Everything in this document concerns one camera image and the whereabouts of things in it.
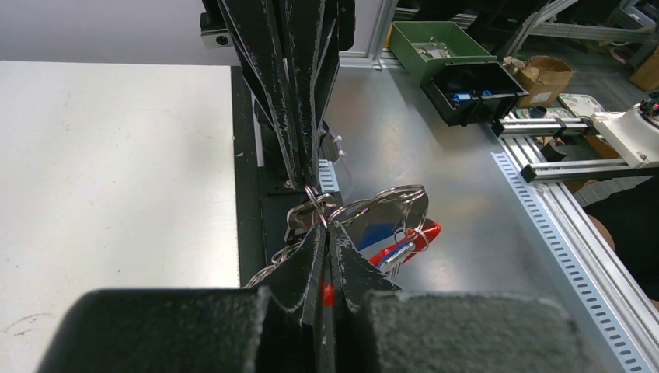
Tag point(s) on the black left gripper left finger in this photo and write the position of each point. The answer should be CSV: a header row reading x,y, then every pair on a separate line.
x,y
159,330

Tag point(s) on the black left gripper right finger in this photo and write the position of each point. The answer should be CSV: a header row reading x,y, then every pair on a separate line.
x,y
382,328

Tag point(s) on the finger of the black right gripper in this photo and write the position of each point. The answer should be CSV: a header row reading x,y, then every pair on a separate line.
x,y
313,60
253,26

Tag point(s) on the silver key with black tag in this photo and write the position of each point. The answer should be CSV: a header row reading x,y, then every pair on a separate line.
x,y
302,218

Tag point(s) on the silver key organiser plate with rings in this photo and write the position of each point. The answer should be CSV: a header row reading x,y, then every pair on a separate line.
x,y
381,226

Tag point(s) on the green plastic bin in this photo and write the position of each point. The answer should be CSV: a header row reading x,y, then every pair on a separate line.
x,y
423,48

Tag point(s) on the black plastic bin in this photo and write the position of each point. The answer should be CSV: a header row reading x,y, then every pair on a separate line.
x,y
473,92

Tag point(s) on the cardboard box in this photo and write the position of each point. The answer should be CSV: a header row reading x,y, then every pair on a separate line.
x,y
542,77

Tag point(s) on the person in dark shirt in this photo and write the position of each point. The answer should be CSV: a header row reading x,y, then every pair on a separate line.
x,y
628,220

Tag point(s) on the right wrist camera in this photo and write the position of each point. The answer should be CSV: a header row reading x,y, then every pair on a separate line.
x,y
214,32

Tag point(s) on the white machine on rail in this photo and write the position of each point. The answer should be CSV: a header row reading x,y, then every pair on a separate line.
x,y
602,146

